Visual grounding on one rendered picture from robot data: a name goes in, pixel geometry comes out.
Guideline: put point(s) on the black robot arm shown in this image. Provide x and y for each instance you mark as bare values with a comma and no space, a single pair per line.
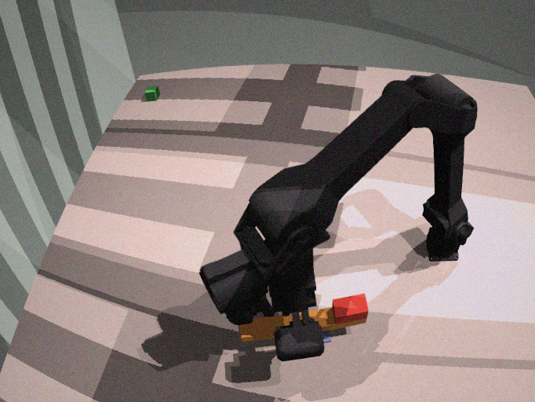
293,208

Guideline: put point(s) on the small green cube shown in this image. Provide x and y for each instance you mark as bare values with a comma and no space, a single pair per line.
152,93

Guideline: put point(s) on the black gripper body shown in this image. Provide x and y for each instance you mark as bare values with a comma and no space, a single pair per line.
301,338

